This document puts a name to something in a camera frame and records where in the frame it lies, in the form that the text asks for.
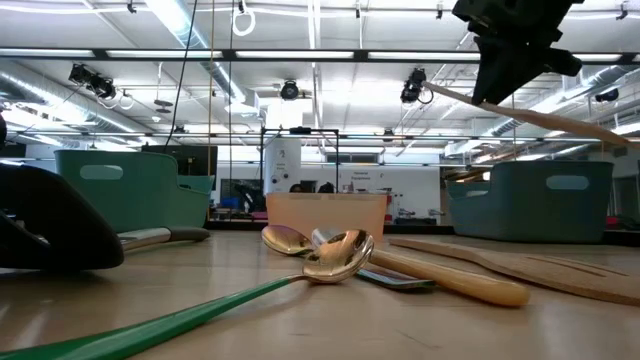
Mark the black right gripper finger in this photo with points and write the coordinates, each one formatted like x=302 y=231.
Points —
x=495 y=70

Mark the wooden slotted spatula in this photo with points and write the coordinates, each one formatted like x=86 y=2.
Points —
x=550 y=120
x=550 y=272

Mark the small brown food item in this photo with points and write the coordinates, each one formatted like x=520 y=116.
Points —
x=285 y=240

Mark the black overhead light bar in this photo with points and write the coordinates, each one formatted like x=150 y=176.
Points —
x=360 y=55

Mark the blue-grey plastic bin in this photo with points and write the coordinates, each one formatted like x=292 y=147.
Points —
x=525 y=215

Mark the person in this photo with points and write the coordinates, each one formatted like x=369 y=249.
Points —
x=326 y=188
x=296 y=188

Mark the white pillar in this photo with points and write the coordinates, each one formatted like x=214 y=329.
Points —
x=282 y=170

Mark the green plastic bin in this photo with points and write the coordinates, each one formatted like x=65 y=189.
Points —
x=150 y=200

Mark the silver ventilation duct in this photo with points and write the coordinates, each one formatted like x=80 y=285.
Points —
x=50 y=100
x=575 y=92
x=175 y=20

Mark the black ceiling camera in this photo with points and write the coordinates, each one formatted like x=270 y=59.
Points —
x=412 y=87
x=92 y=80
x=606 y=95
x=289 y=91

